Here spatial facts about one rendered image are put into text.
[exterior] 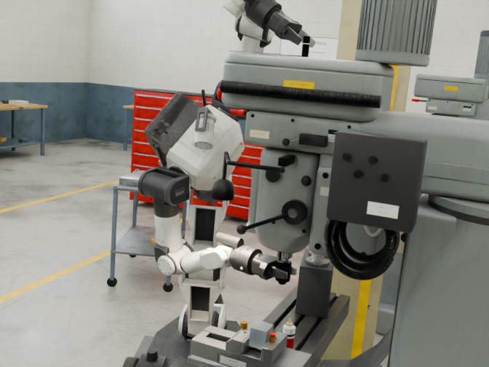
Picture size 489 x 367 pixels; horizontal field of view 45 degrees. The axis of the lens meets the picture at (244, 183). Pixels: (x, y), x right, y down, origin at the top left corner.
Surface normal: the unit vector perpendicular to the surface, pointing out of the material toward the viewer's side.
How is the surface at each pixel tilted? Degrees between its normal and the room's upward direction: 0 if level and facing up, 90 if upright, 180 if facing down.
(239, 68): 90
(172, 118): 57
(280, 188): 90
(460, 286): 90
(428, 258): 90
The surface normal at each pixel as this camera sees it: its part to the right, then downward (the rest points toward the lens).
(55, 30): 0.92, 0.15
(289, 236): -0.39, 0.45
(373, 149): -0.38, 0.15
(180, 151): -0.01, -0.37
